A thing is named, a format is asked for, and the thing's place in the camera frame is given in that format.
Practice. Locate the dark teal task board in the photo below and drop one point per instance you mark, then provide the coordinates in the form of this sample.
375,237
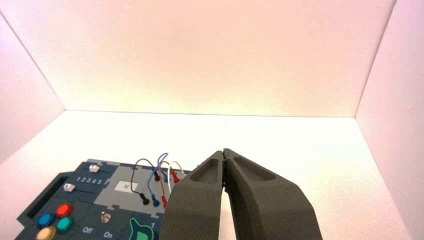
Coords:
92,202

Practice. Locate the green push button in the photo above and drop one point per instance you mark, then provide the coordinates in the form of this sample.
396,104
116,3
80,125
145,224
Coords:
65,225

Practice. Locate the metal toggle switch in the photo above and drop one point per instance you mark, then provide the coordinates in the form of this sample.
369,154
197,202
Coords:
105,217

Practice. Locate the yellow push button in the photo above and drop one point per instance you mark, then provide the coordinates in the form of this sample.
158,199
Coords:
46,234

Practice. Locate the white slider knob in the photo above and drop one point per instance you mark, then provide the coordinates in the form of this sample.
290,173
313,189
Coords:
69,188
94,168

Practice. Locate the green rotary knob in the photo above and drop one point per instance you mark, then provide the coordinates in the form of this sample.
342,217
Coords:
141,232

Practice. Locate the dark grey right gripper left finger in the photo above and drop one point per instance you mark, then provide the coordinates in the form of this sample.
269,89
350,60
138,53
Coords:
195,205

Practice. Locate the red push button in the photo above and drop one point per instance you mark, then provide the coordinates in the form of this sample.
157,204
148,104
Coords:
64,210

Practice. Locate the blue push button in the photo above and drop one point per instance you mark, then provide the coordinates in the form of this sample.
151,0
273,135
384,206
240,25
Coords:
46,220

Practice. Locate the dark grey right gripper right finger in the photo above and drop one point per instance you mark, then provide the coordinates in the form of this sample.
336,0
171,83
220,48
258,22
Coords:
265,202

